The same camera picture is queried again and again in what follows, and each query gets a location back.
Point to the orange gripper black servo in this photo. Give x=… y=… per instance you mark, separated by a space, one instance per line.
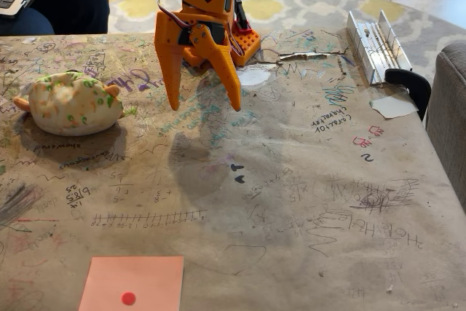
x=171 y=32

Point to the white plush toy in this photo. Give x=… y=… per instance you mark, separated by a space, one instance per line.
x=73 y=107

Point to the black plug in red socket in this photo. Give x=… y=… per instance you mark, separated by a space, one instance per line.
x=242 y=16

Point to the grey yellow patterned rug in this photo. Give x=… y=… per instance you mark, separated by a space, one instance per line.
x=309 y=8

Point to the brown scribbled paper table cover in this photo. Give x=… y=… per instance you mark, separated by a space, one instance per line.
x=291 y=180

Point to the white tape piece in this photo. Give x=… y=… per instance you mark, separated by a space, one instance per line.
x=395 y=107

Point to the black table clamp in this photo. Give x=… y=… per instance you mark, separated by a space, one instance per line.
x=415 y=87

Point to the pink paper sheet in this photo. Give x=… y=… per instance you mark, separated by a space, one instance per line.
x=145 y=282

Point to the grey upholstered sofa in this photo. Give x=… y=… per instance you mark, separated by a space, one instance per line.
x=449 y=114

